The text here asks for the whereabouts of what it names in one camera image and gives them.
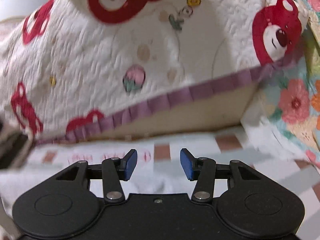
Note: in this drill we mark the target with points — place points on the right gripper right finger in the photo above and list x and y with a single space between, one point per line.
202 170

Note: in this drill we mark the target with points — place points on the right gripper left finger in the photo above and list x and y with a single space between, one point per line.
115 170

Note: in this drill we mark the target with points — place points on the checkered bed sheet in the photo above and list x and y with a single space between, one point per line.
159 171

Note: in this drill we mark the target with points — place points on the colourful floral quilt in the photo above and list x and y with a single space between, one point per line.
283 117

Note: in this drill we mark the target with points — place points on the white red bear quilt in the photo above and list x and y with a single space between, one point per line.
79 69

